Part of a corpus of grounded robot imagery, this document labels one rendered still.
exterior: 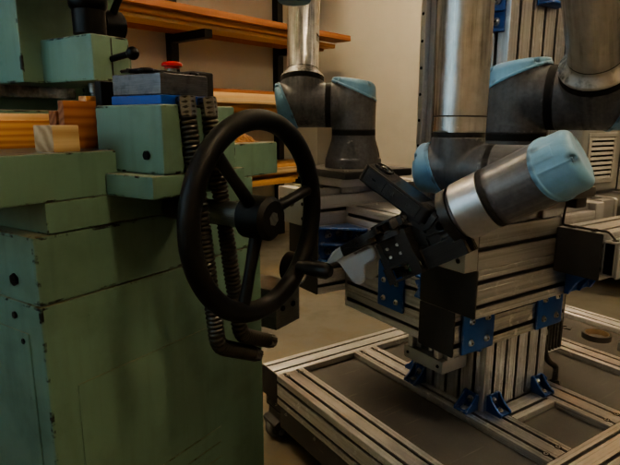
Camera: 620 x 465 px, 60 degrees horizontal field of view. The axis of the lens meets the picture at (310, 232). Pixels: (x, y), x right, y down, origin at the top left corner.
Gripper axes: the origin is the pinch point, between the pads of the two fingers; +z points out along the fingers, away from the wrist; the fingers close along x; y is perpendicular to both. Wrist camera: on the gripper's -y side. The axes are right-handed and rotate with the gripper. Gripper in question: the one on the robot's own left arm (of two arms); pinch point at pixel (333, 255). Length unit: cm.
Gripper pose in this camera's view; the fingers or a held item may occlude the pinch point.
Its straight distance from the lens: 79.5
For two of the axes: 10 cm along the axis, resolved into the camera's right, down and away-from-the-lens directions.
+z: -7.2, 3.9, 5.7
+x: 5.7, -1.3, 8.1
